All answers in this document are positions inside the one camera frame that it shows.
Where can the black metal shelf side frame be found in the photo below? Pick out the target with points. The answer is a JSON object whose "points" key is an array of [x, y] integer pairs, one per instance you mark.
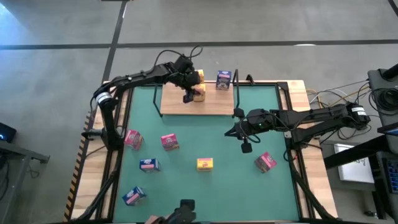
{"points": [[237, 90], [154, 102]]}

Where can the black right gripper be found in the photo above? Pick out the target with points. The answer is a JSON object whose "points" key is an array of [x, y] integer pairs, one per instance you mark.
{"points": [[259, 123]]}

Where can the yellow black hazard strip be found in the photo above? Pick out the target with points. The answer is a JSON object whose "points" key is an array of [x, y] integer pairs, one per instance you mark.
{"points": [[75, 180]]}

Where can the black handheld device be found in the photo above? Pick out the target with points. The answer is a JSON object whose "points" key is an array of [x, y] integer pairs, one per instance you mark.
{"points": [[185, 211]]}

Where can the small black floor item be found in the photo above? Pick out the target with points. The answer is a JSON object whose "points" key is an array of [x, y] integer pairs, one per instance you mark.
{"points": [[370, 214]]}

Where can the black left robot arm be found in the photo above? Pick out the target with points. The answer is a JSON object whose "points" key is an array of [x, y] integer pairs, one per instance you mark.
{"points": [[136, 79]]}

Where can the grey metal stand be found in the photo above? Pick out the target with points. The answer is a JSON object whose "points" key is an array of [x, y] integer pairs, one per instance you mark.
{"points": [[18, 152]]}

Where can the black laptop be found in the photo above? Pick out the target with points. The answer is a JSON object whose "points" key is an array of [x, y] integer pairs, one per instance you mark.
{"points": [[388, 130]]}

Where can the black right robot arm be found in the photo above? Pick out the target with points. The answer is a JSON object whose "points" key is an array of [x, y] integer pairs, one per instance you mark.
{"points": [[311, 119]]}

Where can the black beam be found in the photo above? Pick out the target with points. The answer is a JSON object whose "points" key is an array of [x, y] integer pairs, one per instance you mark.
{"points": [[351, 154]]}

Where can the green table mat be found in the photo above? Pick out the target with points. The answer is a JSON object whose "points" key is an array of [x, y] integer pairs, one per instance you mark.
{"points": [[217, 193]]}

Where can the grey equipment cart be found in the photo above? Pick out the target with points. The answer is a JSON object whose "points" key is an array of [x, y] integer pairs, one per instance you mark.
{"points": [[377, 81]]}

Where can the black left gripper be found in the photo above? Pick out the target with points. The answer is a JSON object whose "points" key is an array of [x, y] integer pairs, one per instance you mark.
{"points": [[188, 74]]}

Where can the white board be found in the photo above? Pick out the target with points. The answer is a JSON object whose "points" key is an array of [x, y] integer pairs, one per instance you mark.
{"points": [[354, 171]]}

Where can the blue lit keyboard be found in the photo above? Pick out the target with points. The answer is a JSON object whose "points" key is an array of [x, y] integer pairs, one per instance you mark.
{"points": [[392, 174]]}

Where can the blue Frosted Flakes cereal box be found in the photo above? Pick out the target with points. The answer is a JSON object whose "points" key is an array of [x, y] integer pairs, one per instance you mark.
{"points": [[224, 79], [133, 196], [150, 165]]}

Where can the grey metal bracket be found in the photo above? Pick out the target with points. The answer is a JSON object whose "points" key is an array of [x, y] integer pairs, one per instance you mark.
{"points": [[287, 134]]}

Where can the black box with blue light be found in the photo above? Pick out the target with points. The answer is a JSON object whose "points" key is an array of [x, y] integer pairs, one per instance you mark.
{"points": [[7, 132]]}

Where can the black table frame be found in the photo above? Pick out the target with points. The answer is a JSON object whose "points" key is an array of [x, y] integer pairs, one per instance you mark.
{"points": [[115, 183]]}

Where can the wooden shelf board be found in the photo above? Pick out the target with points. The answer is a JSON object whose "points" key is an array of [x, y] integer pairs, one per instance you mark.
{"points": [[214, 104]]}

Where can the yellow Corn Pops cereal box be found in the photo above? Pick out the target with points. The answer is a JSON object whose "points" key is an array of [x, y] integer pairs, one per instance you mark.
{"points": [[205, 164], [200, 93], [201, 76]]}

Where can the pink Raisin Bran cereal box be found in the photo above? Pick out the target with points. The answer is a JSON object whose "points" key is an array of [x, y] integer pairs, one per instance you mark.
{"points": [[133, 140], [169, 142], [265, 161]]}

